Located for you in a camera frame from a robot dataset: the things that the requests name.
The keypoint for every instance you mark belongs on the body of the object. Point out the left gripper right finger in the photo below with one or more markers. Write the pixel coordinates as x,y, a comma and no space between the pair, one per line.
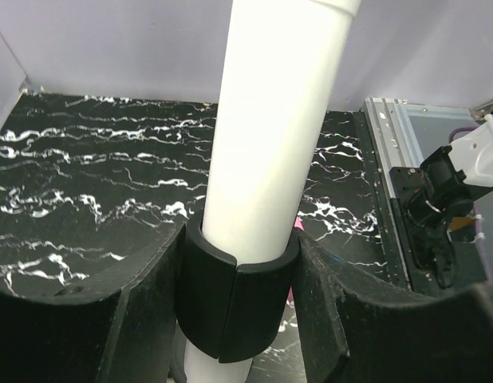
355,327

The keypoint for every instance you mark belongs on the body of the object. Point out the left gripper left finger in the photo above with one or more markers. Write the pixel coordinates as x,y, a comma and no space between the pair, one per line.
115,326

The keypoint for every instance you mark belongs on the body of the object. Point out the black round-base mic stand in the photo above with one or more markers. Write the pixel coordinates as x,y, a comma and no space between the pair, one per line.
228,312

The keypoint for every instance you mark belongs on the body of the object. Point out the white microphone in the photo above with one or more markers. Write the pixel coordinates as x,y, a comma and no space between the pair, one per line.
280,64

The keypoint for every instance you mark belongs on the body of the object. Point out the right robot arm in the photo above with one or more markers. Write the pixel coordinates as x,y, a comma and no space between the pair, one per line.
450,180

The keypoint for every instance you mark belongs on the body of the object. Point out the pink wedge-shaped case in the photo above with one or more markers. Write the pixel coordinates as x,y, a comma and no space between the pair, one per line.
299,225

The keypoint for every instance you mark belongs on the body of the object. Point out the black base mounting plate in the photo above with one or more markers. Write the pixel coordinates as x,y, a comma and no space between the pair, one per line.
438,246

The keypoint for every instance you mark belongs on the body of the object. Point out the aluminium frame rail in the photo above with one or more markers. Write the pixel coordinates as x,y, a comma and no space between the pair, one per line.
394,145

